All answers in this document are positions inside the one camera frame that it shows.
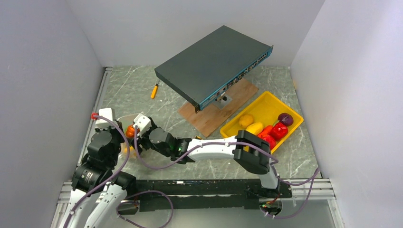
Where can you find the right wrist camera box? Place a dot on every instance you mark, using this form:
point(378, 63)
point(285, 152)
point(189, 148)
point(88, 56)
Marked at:
point(141, 124)

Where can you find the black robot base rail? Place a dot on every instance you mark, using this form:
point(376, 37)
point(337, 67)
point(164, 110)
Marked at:
point(152, 195)

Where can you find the yellow bell pepper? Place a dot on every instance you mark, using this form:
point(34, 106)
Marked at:
point(131, 152)

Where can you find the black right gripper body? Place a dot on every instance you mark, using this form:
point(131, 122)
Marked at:
point(147, 142)

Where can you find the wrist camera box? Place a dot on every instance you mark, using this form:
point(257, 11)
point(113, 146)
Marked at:
point(100, 118)
point(141, 124)

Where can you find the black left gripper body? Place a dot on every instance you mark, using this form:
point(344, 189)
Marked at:
point(118, 138)

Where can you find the small orange pumpkin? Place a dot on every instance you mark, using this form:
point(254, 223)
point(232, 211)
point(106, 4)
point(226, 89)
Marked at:
point(130, 132)

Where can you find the clear polka dot zip bag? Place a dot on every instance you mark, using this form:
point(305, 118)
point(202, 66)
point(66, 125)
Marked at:
point(127, 122)

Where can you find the yellow plastic tray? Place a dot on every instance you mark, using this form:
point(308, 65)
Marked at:
point(266, 109)

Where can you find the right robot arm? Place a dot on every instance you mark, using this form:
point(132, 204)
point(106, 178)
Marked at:
point(251, 152)

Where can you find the dark network switch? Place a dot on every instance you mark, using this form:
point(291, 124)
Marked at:
point(209, 67)

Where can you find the purple onion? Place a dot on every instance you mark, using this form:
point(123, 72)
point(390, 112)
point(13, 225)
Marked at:
point(286, 119)

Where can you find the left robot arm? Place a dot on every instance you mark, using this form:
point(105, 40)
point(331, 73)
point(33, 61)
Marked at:
point(96, 191)

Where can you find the tan potato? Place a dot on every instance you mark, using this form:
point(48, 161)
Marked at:
point(246, 120)

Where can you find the wooden base board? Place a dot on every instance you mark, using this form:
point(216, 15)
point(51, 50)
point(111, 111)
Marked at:
point(217, 112)

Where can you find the metal stand post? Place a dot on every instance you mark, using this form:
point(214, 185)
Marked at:
point(222, 101)

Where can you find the orange carrot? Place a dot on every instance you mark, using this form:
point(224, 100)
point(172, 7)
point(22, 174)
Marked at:
point(267, 130)

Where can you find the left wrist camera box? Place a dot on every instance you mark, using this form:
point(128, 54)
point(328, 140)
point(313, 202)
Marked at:
point(100, 118)

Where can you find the red bell pepper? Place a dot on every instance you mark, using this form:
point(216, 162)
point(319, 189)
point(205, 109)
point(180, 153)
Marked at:
point(279, 131)

